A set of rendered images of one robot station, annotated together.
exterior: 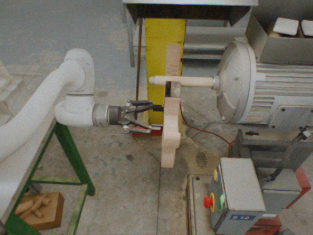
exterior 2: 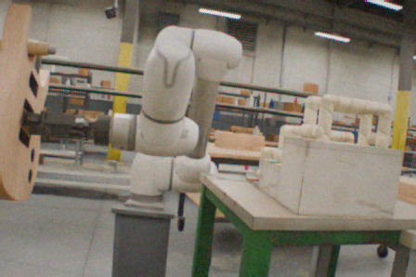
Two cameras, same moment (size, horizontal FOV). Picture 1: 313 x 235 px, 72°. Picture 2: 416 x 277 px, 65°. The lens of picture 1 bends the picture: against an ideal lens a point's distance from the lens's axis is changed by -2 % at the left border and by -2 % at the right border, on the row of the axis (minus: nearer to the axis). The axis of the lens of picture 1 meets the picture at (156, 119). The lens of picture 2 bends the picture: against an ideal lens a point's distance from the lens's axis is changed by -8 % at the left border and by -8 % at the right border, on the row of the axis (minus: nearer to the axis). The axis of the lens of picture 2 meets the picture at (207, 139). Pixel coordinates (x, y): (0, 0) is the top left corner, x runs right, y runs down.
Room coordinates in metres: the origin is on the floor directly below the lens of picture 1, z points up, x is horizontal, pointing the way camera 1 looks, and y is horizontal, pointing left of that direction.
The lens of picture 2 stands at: (1.47, 0.17, 1.12)
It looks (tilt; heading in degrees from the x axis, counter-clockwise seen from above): 3 degrees down; 164
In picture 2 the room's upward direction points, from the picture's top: 6 degrees clockwise
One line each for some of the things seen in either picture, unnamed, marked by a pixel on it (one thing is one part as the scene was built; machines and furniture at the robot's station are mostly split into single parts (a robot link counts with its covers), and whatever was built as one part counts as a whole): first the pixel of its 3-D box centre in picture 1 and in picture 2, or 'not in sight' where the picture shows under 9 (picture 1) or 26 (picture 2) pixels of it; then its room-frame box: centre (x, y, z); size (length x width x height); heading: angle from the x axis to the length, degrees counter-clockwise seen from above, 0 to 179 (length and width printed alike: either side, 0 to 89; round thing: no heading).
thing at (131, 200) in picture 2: not in sight; (141, 197); (-0.17, 0.35, 0.73); 0.22 x 0.18 x 0.06; 79
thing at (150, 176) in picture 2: not in sight; (150, 169); (-0.16, 0.38, 0.87); 0.18 x 0.16 x 0.22; 82
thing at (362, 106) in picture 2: not in sight; (357, 105); (0.78, 0.73, 1.20); 0.20 x 0.03 x 0.03; 83
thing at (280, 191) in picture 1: (279, 179); not in sight; (0.39, -0.46, 0.93); 0.15 x 0.10 x 0.55; 87
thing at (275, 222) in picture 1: (245, 222); not in sight; (0.38, -0.46, 0.49); 0.25 x 0.12 x 0.37; 87
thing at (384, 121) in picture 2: not in sight; (383, 128); (0.79, 0.82, 1.15); 0.03 x 0.03 x 0.09
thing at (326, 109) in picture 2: (3, 72); (325, 121); (0.77, 0.65, 1.15); 0.03 x 0.03 x 0.09
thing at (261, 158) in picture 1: (268, 158); not in sight; (0.43, -0.39, 1.02); 0.13 x 0.04 x 0.04; 87
